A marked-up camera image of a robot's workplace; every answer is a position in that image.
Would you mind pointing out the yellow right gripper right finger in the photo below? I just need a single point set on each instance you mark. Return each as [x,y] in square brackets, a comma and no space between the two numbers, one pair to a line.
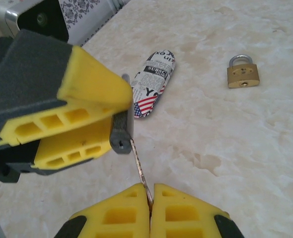
[183,218]

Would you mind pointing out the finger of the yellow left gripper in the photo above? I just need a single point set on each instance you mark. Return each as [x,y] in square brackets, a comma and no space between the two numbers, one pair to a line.
[92,74]
[82,146]

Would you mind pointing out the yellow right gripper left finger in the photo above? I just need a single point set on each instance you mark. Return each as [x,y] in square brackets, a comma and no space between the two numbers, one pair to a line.
[116,218]

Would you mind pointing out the grey padlock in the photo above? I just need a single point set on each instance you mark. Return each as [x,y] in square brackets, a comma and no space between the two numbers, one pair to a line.
[120,146]

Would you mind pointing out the silver key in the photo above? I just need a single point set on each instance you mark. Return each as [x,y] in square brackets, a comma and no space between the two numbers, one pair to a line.
[139,168]

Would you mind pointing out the brass padlock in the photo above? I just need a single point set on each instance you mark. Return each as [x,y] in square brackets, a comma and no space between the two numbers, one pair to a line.
[243,74]

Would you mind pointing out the newspaper print case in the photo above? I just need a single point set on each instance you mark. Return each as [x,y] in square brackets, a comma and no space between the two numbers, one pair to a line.
[154,79]

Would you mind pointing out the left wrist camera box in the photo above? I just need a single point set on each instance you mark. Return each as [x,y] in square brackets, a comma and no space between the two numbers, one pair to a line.
[37,19]

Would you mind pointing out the aluminium table edge rail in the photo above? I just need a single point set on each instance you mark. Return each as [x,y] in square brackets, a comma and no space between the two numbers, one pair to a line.
[116,5]

